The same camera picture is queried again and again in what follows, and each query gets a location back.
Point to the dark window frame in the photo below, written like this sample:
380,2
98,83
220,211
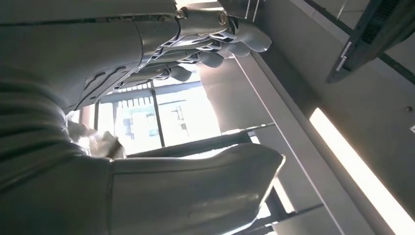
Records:
157,113

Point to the pale printed parcel bag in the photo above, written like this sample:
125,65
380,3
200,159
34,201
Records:
97,142

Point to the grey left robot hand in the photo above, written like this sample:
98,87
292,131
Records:
81,48

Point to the dark ceiling vent unit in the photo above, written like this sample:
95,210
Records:
373,35

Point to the ceiling strip light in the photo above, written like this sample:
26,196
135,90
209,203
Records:
363,175

